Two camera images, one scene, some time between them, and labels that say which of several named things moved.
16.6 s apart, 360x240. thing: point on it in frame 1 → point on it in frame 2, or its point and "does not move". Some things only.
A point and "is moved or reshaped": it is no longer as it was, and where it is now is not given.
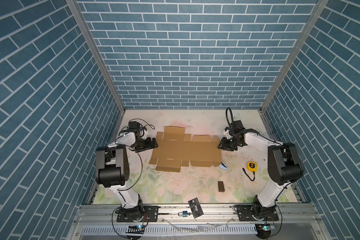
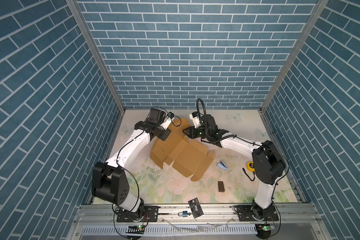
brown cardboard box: (173, 147) is moved or reshaped
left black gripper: (147, 145) → (163, 137)
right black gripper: (223, 144) → (191, 132)
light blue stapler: (222, 166) does not move
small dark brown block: (221, 186) does not move
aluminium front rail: (177, 215) does not move
